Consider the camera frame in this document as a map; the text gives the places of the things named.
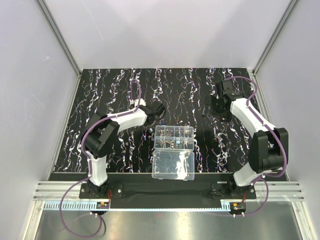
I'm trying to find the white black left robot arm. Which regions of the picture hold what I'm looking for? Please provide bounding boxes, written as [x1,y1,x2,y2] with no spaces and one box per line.
[80,99,167,197]

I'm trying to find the aluminium frame profile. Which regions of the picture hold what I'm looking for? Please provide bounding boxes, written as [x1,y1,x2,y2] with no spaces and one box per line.
[35,0,82,78]

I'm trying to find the clear plastic organizer box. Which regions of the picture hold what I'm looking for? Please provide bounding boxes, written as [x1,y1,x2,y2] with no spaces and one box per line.
[151,125,195,181]

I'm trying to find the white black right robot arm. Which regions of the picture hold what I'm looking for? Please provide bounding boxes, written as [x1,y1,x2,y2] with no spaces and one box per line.
[202,77,289,198]

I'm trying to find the grey cable duct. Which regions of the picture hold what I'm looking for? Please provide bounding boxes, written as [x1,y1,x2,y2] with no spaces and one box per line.
[43,200,231,213]

